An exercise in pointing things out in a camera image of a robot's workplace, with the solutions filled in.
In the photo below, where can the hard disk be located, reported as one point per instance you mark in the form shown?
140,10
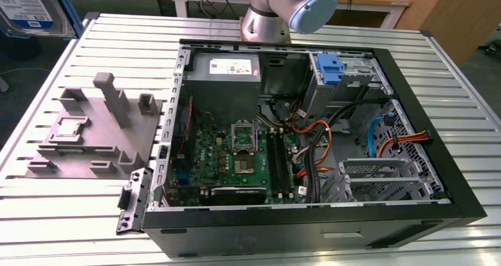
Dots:
27,13

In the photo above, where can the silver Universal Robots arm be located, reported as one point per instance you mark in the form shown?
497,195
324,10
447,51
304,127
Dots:
265,22

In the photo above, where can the thin metal locking lever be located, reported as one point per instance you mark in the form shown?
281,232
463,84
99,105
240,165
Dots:
256,139

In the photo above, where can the grey power supply unit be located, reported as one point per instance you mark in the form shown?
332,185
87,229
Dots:
223,98

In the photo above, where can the CPU socket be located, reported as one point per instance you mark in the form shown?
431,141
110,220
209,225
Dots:
247,164

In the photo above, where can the black RAM slot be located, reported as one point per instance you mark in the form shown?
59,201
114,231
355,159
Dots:
275,163
285,163

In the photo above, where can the green motherboard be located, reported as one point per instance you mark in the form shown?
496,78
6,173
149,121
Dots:
207,160

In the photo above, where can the metal optical drive cage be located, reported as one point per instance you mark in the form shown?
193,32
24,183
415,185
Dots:
324,98

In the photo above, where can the black graphics card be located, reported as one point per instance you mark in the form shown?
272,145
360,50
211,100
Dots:
235,194

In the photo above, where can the blue plastic drive latch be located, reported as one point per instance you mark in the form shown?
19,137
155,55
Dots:
331,69

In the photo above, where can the grey parts rack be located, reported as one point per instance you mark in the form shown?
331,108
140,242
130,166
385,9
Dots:
106,136

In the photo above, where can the black PC case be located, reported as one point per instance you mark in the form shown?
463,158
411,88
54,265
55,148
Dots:
273,233

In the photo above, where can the silver CPU chip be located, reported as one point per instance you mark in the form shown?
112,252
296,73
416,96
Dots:
71,128

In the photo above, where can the brown wooden cabinet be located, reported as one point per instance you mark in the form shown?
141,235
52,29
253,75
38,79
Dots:
449,13

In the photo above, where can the black chair base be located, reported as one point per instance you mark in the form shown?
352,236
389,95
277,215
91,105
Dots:
493,47

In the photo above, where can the hinged metal slot bracket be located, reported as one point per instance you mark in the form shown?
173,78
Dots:
135,195

